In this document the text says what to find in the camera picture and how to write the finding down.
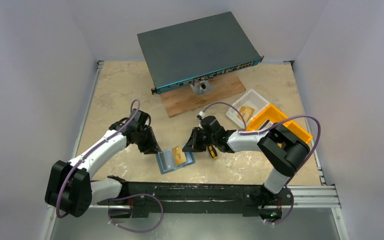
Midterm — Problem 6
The gold credit card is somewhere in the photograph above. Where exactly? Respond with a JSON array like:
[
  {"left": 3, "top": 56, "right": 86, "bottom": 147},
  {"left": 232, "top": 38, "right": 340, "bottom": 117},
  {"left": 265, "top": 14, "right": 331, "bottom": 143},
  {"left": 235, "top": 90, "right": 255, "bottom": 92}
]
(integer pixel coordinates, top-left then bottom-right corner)
[
  {"left": 237, "top": 105, "right": 255, "bottom": 122},
  {"left": 173, "top": 145, "right": 187, "bottom": 166}
]

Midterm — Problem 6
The blue card holder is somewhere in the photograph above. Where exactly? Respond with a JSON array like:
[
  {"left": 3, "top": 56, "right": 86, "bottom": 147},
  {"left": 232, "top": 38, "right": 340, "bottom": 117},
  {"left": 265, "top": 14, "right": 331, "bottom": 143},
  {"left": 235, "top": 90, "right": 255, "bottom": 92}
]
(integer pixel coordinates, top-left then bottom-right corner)
[{"left": 156, "top": 147, "right": 196, "bottom": 175}]

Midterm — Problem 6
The white credit card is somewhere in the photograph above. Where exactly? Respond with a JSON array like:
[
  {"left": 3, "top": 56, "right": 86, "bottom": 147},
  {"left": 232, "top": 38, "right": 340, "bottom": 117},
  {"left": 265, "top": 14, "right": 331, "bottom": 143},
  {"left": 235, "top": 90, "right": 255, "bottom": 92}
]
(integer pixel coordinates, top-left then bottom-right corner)
[{"left": 259, "top": 119, "right": 274, "bottom": 130}]

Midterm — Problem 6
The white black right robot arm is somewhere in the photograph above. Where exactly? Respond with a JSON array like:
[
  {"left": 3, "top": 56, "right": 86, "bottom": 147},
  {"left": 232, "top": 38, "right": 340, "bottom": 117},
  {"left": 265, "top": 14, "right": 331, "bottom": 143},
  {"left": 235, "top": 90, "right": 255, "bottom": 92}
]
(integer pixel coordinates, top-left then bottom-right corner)
[{"left": 182, "top": 115, "right": 313, "bottom": 204}]

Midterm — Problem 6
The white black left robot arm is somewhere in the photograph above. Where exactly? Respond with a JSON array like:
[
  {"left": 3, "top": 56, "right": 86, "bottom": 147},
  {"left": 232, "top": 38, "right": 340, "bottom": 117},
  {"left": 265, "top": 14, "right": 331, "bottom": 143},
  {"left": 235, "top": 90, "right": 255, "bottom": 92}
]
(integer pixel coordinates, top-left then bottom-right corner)
[{"left": 44, "top": 108, "right": 161, "bottom": 218}]

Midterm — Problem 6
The brown wooden board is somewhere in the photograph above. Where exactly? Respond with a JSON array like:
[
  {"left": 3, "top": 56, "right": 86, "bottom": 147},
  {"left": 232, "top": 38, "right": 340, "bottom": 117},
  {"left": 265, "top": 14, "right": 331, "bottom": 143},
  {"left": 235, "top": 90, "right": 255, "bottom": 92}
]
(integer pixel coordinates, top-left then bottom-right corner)
[{"left": 160, "top": 73, "right": 246, "bottom": 118}]

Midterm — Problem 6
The clear plastic bin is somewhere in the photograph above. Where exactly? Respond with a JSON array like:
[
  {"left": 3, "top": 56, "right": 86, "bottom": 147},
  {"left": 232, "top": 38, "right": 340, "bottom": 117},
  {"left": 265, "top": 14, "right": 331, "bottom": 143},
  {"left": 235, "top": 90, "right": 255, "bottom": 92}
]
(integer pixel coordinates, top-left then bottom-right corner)
[{"left": 225, "top": 89, "right": 270, "bottom": 129}]

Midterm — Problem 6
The orange plastic divided bin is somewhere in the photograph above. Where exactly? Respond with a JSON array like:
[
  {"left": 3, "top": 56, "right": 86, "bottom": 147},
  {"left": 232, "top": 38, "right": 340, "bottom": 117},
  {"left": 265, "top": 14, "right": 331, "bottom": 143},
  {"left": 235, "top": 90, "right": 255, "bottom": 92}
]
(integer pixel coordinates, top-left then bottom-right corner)
[{"left": 245, "top": 104, "right": 314, "bottom": 147}]

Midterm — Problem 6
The yellow black handled screwdriver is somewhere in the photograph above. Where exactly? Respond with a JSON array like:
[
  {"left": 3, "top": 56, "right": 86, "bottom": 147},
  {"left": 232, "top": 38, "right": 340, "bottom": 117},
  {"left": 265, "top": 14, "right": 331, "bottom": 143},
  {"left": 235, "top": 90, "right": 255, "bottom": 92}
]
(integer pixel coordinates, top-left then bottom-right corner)
[{"left": 207, "top": 145, "right": 218, "bottom": 160}]

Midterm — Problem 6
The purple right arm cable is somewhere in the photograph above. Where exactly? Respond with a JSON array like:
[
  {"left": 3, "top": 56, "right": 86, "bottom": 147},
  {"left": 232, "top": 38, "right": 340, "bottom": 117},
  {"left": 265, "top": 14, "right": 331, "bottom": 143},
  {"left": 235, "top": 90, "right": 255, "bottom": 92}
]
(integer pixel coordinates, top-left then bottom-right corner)
[{"left": 197, "top": 101, "right": 322, "bottom": 173}]

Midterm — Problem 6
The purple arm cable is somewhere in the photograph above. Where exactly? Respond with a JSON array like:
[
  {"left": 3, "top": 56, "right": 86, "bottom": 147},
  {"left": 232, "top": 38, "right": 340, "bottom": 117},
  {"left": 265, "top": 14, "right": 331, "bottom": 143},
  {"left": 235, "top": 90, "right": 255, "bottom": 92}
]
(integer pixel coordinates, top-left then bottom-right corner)
[
  {"left": 55, "top": 99, "right": 141, "bottom": 220},
  {"left": 197, "top": 101, "right": 322, "bottom": 173}
]

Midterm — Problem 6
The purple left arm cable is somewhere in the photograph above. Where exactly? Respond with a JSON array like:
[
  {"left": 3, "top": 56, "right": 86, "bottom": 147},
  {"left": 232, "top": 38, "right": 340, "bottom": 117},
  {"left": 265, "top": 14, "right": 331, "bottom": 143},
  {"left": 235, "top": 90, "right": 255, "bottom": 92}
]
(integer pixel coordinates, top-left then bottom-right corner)
[{"left": 55, "top": 99, "right": 141, "bottom": 220}]

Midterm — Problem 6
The small grey metal bracket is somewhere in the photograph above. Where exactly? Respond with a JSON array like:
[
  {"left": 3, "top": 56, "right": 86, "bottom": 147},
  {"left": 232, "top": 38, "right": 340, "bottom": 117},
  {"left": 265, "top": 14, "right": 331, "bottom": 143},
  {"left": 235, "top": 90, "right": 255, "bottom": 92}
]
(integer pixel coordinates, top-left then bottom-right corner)
[{"left": 190, "top": 80, "right": 213, "bottom": 96}]

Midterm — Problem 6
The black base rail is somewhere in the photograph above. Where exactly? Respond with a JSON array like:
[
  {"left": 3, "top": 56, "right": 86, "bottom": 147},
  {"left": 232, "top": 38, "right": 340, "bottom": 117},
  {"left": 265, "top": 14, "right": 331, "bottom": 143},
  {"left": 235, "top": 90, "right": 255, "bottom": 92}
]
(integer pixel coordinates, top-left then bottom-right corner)
[{"left": 98, "top": 181, "right": 294, "bottom": 220}]

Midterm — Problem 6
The grey network switch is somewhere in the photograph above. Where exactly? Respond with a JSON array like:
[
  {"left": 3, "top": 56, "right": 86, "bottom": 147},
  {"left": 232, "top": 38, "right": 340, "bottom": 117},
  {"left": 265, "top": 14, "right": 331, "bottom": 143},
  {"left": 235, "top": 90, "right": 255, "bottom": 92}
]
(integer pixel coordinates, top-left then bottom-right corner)
[{"left": 137, "top": 11, "right": 264, "bottom": 95}]

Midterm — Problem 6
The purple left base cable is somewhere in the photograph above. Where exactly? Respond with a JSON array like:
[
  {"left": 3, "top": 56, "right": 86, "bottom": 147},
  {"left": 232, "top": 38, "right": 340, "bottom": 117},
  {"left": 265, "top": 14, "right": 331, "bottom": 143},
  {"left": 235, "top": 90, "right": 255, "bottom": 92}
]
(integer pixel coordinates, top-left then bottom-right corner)
[{"left": 107, "top": 193, "right": 165, "bottom": 234}]

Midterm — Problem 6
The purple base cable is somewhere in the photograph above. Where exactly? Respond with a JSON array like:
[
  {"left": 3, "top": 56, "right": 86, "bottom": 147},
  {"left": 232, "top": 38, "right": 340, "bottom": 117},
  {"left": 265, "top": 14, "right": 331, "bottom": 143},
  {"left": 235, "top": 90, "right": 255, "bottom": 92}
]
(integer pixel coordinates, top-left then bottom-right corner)
[
  {"left": 107, "top": 193, "right": 165, "bottom": 234},
  {"left": 262, "top": 188, "right": 296, "bottom": 226}
]

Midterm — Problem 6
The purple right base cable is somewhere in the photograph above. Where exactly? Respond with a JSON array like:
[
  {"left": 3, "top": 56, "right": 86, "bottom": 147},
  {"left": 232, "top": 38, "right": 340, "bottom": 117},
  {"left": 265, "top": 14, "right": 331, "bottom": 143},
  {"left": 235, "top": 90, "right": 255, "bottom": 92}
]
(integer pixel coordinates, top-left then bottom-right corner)
[{"left": 262, "top": 188, "right": 296, "bottom": 226}]

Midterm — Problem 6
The aluminium frame rail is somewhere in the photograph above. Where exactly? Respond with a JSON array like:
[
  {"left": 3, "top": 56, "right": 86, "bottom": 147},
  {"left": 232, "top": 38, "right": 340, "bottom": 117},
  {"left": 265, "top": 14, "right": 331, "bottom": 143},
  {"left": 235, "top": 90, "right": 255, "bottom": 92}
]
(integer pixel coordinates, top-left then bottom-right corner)
[{"left": 289, "top": 185, "right": 341, "bottom": 208}]

